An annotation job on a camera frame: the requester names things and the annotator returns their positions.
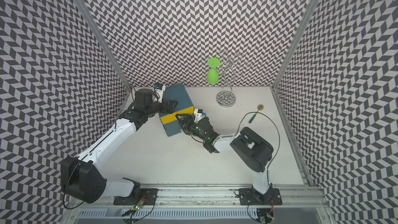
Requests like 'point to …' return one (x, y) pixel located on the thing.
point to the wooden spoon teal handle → (260, 107)
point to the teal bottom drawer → (172, 128)
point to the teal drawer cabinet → (175, 92)
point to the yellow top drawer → (172, 117)
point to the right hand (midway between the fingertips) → (175, 121)
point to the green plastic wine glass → (212, 74)
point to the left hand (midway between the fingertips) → (170, 103)
